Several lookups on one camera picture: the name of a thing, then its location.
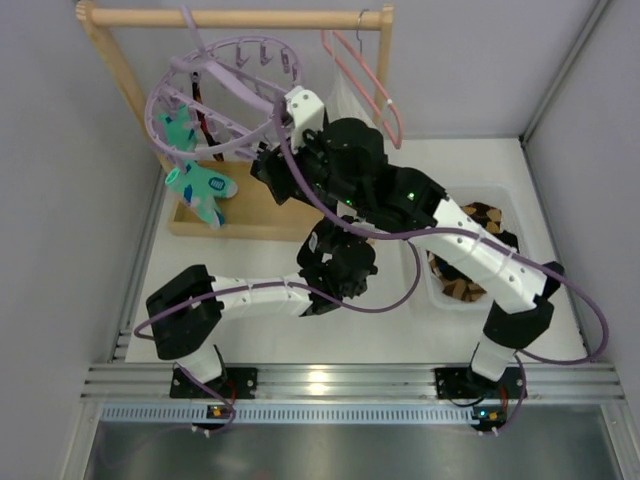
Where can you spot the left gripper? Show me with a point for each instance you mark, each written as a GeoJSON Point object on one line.
{"type": "Point", "coordinates": [320, 247]}

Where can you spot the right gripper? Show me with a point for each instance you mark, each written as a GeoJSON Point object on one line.
{"type": "Point", "coordinates": [273, 173]}

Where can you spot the teal patterned sock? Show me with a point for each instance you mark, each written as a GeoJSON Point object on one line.
{"type": "Point", "coordinates": [177, 130]}
{"type": "Point", "coordinates": [199, 189]}

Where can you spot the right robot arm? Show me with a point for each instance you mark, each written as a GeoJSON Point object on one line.
{"type": "Point", "coordinates": [344, 162]}

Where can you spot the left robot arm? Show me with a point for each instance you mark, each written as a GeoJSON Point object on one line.
{"type": "Point", "coordinates": [185, 311]}

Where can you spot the pink clothes hanger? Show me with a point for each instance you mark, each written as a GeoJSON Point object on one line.
{"type": "Point", "coordinates": [351, 61]}

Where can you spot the purple round clip hanger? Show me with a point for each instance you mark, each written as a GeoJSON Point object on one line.
{"type": "Point", "coordinates": [240, 78]}

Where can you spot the white hanging cloth bag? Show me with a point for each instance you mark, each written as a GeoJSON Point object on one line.
{"type": "Point", "coordinates": [345, 101]}

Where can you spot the hanging red argyle sock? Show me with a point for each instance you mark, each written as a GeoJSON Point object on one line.
{"type": "Point", "coordinates": [196, 96]}

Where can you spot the brown tan argyle sock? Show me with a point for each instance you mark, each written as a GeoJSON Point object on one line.
{"type": "Point", "coordinates": [489, 217]}

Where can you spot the white plastic basket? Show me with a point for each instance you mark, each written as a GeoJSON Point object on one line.
{"type": "Point", "coordinates": [492, 194]}

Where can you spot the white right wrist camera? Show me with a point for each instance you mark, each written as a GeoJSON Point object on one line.
{"type": "Point", "coordinates": [307, 112]}

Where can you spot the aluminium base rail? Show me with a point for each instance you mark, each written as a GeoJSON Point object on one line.
{"type": "Point", "coordinates": [333, 394]}

